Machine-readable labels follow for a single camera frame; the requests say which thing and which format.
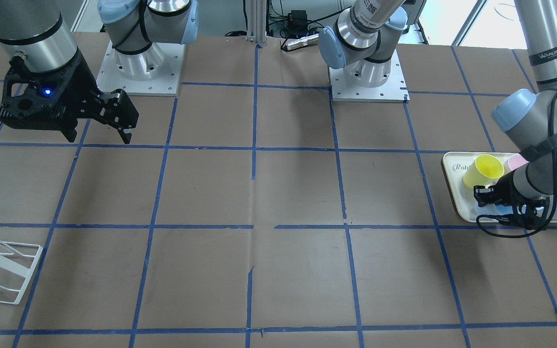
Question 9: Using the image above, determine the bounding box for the aluminium frame post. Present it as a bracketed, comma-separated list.
[245, 0, 269, 46]

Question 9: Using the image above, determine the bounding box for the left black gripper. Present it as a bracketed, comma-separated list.
[473, 174, 547, 214]

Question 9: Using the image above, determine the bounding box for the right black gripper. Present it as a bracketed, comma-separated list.
[0, 49, 139, 145]

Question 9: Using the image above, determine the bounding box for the yellow cup on tray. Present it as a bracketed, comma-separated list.
[462, 154, 505, 189]

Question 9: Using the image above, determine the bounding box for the pink cup on tray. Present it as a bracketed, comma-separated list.
[505, 153, 529, 173]

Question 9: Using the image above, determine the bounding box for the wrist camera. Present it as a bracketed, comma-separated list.
[0, 68, 77, 132]
[498, 205, 548, 231]

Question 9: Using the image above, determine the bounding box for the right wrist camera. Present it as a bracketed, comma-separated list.
[0, 68, 77, 132]

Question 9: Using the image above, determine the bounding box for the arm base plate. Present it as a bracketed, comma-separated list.
[328, 50, 410, 103]
[96, 43, 187, 97]

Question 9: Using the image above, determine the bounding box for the cream serving tray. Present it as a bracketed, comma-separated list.
[441, 151, 557, 224]

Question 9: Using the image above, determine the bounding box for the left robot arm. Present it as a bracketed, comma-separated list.
[319, 0, 557, 231]

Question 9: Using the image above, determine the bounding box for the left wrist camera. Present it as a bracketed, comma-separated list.
[498, 205, 548, 231]

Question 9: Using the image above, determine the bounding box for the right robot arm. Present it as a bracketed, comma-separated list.
[0, 0, 199, 145]

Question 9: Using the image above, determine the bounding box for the light blue ikea cup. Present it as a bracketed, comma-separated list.
[493, 204, 513, 216]

